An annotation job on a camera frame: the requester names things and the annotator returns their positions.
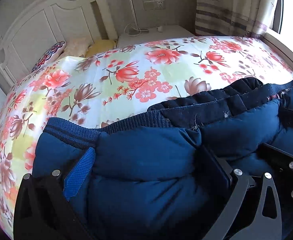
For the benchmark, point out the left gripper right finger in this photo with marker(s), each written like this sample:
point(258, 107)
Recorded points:
point(251, 207)

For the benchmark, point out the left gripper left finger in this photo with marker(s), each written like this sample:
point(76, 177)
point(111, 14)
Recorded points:
point(43, 209)

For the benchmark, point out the blue puffer jacket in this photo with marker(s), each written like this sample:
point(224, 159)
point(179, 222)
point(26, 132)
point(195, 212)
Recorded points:
point(146, 181)

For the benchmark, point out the striped patterned curtain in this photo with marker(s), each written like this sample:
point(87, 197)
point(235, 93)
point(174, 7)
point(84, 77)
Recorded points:
point(245, 18)

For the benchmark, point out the floral bed sheet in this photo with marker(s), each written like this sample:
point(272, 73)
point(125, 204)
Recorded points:
point(99, 90)

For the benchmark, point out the white bedside table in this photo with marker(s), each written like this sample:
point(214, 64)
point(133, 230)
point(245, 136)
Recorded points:
point(169, 32)

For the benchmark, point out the colourful patterned pillow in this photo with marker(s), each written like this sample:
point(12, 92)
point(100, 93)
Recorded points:
point(51, 55)

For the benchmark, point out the beige pillow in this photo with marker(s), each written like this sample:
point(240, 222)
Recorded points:
point(77, 47)

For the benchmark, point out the yellow pillow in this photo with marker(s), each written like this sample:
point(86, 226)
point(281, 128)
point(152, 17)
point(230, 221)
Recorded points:
point(100, 46)

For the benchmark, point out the white wooden headboard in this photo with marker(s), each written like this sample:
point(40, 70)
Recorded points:
point(29, 27)

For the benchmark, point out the white bed frame rail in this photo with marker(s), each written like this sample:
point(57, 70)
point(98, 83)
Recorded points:
point(275, 42)

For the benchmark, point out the wall power socket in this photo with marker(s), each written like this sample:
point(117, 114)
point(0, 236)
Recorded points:
point(154, 5)

